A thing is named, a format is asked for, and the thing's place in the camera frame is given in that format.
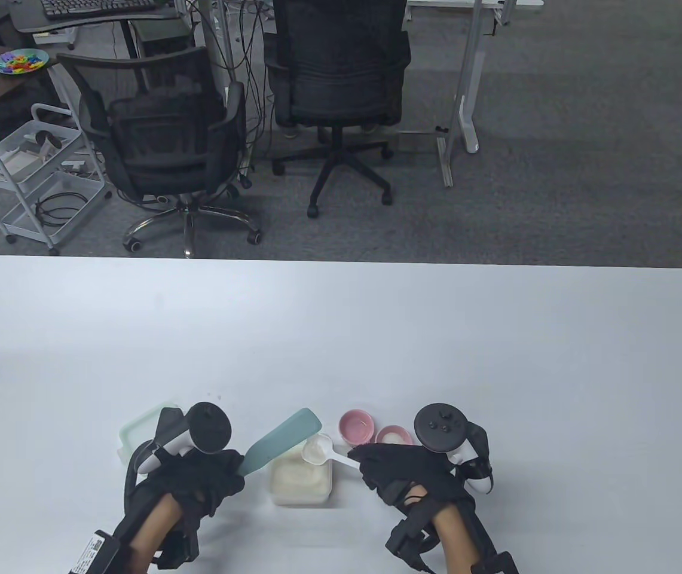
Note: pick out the black box with white label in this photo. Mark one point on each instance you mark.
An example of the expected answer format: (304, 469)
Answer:
(94, 556)

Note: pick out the mint green container lid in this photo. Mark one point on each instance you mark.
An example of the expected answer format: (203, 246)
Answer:
(136, 431)

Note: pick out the white desk frame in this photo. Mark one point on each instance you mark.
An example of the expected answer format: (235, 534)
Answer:
(466, 78)

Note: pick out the black keyboard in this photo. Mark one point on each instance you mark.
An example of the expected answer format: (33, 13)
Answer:
(95, 6)

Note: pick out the grey floor socket box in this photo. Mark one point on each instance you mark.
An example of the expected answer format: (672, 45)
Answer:
(417, 142)

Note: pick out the black padded office chair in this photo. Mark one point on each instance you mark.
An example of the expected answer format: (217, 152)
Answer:
(335, 72)

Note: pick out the white sugar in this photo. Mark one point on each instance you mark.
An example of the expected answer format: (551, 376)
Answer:
(296, 481)
(394, 439)

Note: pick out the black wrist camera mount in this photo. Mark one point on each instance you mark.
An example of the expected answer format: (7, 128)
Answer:
(179, 547)
(403, 538)

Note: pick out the mint green dessert spatula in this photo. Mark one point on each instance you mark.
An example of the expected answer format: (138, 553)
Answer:
(284, 439)

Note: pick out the pile of colourful blocks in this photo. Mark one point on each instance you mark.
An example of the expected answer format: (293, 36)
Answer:
(18, 62)

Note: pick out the person's left forearm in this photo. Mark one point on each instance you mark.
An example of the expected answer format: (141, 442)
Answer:
(152, 529)

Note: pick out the clear plastic sugar container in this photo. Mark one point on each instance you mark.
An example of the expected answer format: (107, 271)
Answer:
(302, 501)

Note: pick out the person's right forearm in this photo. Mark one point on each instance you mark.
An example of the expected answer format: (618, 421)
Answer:
(457, 538)

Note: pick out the person's right hand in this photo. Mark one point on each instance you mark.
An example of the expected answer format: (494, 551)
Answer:
(406, 469)

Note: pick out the person's left hand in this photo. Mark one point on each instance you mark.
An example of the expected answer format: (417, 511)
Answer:
(197, 478)

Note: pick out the black desk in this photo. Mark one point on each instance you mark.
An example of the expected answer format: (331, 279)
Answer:
(36, 21)

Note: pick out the green plate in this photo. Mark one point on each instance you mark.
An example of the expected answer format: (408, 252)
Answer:
(42, 60)

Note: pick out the black mesh office chair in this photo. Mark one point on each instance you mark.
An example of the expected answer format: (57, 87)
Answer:
(161, 137)

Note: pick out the black computer tower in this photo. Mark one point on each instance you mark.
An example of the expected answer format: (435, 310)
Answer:
(161, 39)

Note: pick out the white plastic coffee spoon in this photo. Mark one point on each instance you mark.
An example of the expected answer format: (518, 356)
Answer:
(317, 449)

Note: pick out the white rolling cart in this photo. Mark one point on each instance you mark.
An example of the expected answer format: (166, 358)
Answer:
(18, 216)

